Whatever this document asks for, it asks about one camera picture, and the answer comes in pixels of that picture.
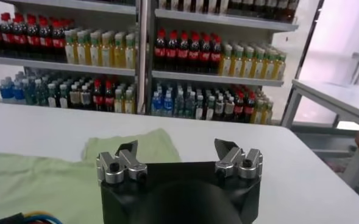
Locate beverage display shelf unit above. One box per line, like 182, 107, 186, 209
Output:
0, 0, 146, 115
144, 0, 300, 125

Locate small cola bottle red cap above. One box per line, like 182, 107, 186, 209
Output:
244, 91, 255, 124
233, 91, 244, 123
103, 80, 115, 113
91, 79, 104, 112

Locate blue wire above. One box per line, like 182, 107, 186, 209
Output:
23, 214, 63, 224

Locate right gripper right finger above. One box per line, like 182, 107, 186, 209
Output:
214, 138, 264, 180

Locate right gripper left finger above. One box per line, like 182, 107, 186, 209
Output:
96, 139, 149, 185

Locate plain green t-shirt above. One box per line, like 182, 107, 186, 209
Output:
0, 128, 182, 224

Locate yellow wire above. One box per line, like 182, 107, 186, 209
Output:
22, 210, 57, 220

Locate small blue water bottle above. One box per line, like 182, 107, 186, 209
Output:
0, 77, 14, 104
151, 90, 163, 116
162, 91, 174, 117
13, 78, 25, 105

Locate small dark bottle white cap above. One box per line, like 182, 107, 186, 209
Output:
57, 83, 70, 109
205, 94, 216, 121
194, 94, 205, 120
46, 82, 59, 108

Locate black cable sheath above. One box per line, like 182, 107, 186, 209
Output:
0, 212, 26, 224

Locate small green tinted bottle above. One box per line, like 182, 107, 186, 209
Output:
184, 91, 196, 119
173, 91, 185, 118
35, 79, 47, 107
24, 79, 36, 106

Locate white table metal legs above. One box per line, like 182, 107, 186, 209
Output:
281, 79, 359, 129

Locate small brown label bottle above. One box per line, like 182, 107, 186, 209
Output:
224, 96, 235, 122
80, 85, 92, 111
69, 84, 81, 110
215, 96, 226, 121

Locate small yellow juice bottle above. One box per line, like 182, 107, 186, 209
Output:
263, 100, 274, 125
254, 99, 264, 124
124, 88, 136, 114
114, 88, 125, 114

